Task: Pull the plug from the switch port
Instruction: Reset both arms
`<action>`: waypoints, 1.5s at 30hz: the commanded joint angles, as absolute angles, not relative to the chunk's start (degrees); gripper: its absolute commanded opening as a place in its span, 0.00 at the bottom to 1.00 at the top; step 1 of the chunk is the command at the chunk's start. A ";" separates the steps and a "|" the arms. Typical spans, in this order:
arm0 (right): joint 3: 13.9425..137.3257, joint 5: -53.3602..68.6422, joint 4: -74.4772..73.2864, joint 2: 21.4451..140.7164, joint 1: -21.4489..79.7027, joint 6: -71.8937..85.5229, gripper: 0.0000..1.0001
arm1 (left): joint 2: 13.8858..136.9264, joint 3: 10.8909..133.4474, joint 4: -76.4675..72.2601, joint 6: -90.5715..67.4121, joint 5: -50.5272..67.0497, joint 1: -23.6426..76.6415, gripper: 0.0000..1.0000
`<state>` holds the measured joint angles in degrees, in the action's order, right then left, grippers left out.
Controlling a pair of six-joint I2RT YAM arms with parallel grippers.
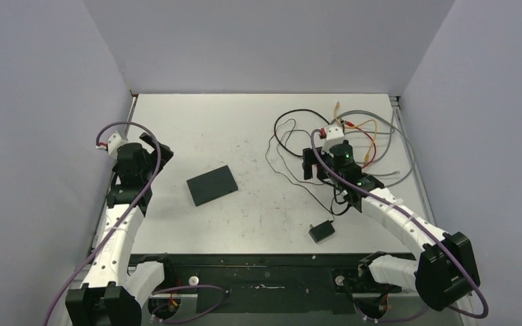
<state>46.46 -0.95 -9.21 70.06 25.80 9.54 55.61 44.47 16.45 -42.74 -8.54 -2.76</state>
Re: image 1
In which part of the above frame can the thin black power cord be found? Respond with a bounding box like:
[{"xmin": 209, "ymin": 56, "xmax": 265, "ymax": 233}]
[{"xmin": 264, "ymin": 118, "xmax": 355, "ymax": 223}]

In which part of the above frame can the red ethernet cable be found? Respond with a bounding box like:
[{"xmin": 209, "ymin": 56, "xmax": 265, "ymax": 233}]
[{"xmin": 340, "ymin": 117, "xmax": 378, "ymax": 170}]

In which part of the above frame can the black network switch box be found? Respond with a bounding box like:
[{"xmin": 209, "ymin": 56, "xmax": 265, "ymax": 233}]
[{"xmin": 186, "ymin": 165, "xmax": 238, "ymax": 206}]

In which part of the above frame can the yellow ethernet cable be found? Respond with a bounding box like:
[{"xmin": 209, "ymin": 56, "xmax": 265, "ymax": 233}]
[{"xmin": 331, "ymin": 101, "xmax": 379, "ymax": 164}]

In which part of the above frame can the grey ethernet cable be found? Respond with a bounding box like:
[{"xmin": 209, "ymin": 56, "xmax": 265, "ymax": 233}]
[{"xmin": 331, "ymin": 109, "xmax": 419, "ymax": 189}]

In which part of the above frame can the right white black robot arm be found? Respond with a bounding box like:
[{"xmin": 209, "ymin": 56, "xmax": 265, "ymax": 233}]
[{"xmin": 302, "ymin": 141, "xmax": 481, "ymax": 311}]

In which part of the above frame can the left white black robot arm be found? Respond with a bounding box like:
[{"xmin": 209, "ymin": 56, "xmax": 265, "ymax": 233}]
[{"xmin": 65, "ymin": 132, "xmax": 175, "ymax": 325}]

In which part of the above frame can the black power adapter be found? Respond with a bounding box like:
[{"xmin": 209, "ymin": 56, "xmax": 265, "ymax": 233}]
[{"xmin": 309, "ymin": 220, "xmax": 335, "ymax": 244}]

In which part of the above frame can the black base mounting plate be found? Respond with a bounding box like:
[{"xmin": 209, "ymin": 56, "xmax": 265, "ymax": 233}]
[{"xmin": 128, "ymin": 253, "xmax": 428, "ymax": 321}]

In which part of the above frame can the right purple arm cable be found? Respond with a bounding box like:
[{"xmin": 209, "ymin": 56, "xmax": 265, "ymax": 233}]
[{"xmin": 310, "ymin": 128, "xmax": 490, "ymax": 325}]

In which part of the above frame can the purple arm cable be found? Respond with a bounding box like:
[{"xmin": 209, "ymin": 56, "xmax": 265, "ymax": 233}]
[
  {"xmin": 310, "ymin": 128, "xmax": 490, "ymax": 325},
  {"xmin": 43, "ymin": 121, "xmax": 228, "ymax": 326}
]

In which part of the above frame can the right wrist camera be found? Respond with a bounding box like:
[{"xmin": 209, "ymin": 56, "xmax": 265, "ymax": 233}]
[{"xmin": 321, "ymin": 125, "xmax": 346, "ymax": 153}]

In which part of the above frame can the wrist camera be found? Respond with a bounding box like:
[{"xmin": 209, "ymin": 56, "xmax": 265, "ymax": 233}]
[
  {"xmin": 96, "ymin": 131, "xmax": 128, "ymax": 159},
  {"xmin": 321, "ymin": 125, "xmax": 346, "ymax": 153}
]

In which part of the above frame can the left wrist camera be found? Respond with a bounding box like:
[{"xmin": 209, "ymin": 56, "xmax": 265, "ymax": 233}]
[{"xmin": 96, "ymin": 131, "xmax": 128, "ymax": 159}]

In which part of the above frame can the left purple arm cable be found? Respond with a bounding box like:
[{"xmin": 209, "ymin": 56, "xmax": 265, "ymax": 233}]
[{"xmin": 43, "ymin": 121, "xmax": 228, "ymax": 326}]

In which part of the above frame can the aluminium front rail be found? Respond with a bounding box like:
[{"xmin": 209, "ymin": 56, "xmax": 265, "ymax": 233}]
[{"xmin": 66, "ymin": 264, "xmax": 472, "ymax": 316}]

